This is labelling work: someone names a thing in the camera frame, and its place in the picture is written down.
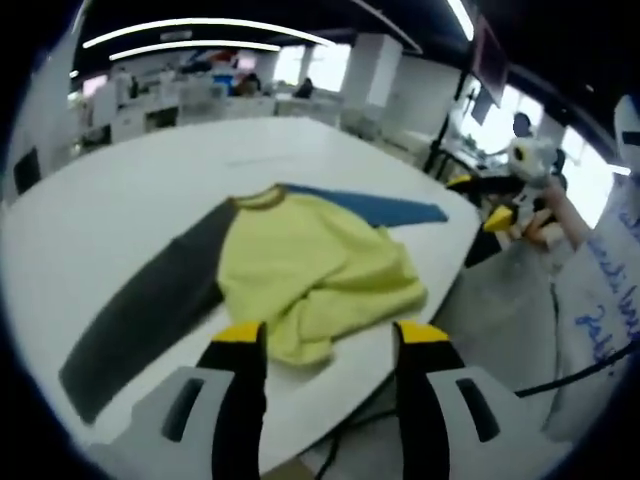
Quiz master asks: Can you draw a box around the person's right hand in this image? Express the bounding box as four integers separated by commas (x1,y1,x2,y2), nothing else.
524,184,571,246

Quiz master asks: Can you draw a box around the ceiling light strip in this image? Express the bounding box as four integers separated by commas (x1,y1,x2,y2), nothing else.
82,17,329,50
108,39,282,62
446,0,475,42

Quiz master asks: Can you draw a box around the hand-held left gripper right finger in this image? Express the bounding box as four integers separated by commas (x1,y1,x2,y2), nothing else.
393,319,551,480

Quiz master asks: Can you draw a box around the black cabinet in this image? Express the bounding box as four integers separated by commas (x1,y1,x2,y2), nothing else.
12,147,41,196

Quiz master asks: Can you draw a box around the white worn device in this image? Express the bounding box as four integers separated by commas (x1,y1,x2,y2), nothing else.
613,94,640,166

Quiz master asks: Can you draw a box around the white square pillar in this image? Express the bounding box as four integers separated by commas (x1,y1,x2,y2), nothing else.
342,34,401,109
7,64,76,171

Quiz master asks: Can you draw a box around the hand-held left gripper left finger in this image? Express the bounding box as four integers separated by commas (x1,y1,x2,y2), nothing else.
99,321,270,480

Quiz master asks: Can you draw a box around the hanging dark screen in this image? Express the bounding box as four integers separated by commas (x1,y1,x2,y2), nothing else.
472,14,509,109

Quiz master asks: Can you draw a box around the yellow blue black garment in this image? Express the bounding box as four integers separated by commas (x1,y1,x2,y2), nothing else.
57,182,450,426

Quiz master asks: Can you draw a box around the row of white desks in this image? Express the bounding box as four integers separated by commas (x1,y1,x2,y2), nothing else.
74,92,346,146

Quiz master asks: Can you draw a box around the black stand pole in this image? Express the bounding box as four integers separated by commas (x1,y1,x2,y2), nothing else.
424,74,476,176

